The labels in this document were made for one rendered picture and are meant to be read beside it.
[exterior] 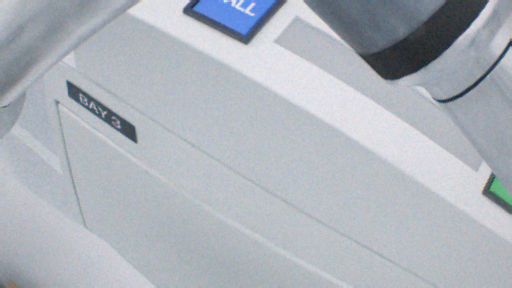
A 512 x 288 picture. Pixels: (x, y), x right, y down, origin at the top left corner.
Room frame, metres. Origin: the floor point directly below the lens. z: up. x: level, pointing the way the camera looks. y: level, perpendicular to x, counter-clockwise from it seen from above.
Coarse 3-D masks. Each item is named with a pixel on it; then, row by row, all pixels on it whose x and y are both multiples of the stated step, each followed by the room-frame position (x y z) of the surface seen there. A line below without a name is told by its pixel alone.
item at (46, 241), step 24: (0, 168) 0.42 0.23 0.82; (0, 192) 0.40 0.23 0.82; (24, 192) 0.40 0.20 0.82; (0, 216) 0.37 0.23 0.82; (24, 216) 0.38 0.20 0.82; (48, 216) 0.38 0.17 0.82; (0, 240) 0.35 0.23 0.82; (24, 240) 0.35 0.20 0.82; (48, 240) 0.36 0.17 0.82; (72, 240) 0.36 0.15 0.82; (96, 240) 0.37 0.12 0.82; (0, 264) 0.32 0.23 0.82; (24, 264) 0.33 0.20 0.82; (48, 264) 0.34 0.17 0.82; (72, 264) 0.34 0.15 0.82; (96, 264) 0.34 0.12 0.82; (120, 264) 0.35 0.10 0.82
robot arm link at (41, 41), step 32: (0, 0) 0.38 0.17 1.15; (32, 0) 0.36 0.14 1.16; (64, 0) 0.35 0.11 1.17; (96, 0) 0.35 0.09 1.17; (128, 0) 0.36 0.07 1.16; (0, 32) 0.36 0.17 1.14; (32, 32) 0.35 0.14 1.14; (64, 32) 0.35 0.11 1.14; (96, 32) 0.36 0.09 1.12; (0, 64) 0.35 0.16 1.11; (32, 64) 0.35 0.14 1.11; (0, 96) 0.34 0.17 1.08; (0, 128) 0.34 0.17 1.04
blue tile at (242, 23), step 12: (204, 0) 0.50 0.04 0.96; (216, 0) 0.50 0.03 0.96; (228, 0) 0.50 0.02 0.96; (240, 0) 0.50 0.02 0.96; (252, 0) 0.50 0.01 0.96; (264, 0) 0.50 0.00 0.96; (276, 0) 0.50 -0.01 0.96; (204, 12) 0.48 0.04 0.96; (216, 12) 0.48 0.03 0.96; (228, 12) 0.48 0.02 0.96; (240, 12) 0.48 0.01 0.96; (252, 12) 0.49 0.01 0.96; (264, 12) 0.49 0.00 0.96; (228, 24) 0.47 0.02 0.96; (240, 24) 0.47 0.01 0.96; (252, 24) 0.47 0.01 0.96
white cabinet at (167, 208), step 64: (64, 64) 0.54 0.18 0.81; (64, 128) 0.54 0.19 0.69; (128, 128) 0.49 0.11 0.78; (128, 192) 0.50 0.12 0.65; (192, 192) 0.46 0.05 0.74; (256, 192) 0.43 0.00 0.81; (128, 256) 0.51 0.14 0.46; (192, 256) 0.46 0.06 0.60; (256, 256) 0.42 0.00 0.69; (320, 256) 0.40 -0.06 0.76
